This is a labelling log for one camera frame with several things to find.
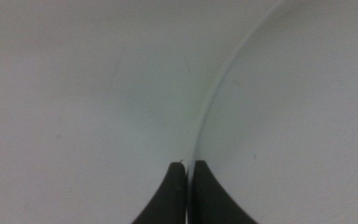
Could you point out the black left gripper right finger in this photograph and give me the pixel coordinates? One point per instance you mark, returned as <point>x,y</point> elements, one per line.
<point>207,202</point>

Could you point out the grey shallow bowl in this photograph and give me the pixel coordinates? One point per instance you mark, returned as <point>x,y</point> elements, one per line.
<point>291,109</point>

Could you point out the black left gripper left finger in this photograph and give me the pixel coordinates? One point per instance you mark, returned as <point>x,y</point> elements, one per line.
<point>171,199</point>

